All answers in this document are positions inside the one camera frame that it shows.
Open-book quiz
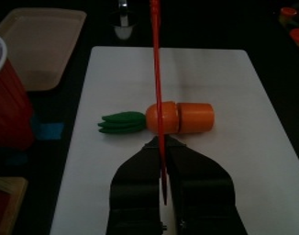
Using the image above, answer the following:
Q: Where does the orange toy carrot tip piece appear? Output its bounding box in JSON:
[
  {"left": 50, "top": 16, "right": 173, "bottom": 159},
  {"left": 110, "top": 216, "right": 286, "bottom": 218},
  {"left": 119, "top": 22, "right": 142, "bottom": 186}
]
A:
[{"left": 175, "top": 102, "right": 217, "bottom": 134}]

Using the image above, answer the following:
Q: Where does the white plastic cutting board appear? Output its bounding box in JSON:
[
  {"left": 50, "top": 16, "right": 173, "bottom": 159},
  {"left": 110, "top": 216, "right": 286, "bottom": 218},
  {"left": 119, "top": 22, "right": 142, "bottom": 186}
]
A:
[{"left": 50, "top": 45, "right": 299, "bottom": 235}]

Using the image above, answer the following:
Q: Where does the small wooden box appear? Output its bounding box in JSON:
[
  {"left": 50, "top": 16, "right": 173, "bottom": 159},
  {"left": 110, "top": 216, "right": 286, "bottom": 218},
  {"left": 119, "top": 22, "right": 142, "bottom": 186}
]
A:
[{"left": 0, "top": 173, "right": 30, "bottom": 235}]

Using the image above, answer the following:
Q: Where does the red toy knife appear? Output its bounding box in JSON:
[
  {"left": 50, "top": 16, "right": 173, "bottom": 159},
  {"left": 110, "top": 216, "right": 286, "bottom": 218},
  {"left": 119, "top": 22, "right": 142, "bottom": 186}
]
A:
[{"left": 149, "top": 0, "right": 171, "bottom": 207}]

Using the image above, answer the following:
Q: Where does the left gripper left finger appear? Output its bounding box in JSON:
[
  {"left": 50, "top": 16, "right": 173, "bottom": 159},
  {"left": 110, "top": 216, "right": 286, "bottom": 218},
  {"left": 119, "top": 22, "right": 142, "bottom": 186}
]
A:
[{"left": 109, "top": 135, "right": 165, "bottom": 235}]

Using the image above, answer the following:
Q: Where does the toy carrot piece with leaves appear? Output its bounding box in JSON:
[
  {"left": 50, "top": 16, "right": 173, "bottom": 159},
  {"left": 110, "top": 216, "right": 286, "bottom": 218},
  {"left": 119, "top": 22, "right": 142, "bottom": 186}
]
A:
[{"left": 98, "top": 100, "right": 182, "bottom": 136}]

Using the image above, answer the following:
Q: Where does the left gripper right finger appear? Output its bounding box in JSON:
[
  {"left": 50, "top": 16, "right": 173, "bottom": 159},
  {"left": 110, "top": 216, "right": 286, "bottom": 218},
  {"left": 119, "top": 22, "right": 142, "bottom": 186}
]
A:
[{"left": 166, "top": 135, "right": 250, "bottom": 235}]

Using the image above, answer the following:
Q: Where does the red plastic cup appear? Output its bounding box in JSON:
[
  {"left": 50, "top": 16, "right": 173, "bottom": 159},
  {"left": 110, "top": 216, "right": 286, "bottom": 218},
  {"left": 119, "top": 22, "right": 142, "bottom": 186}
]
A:
[{"left": 0, "top": 31, "right": 38, "bottom": 151}]

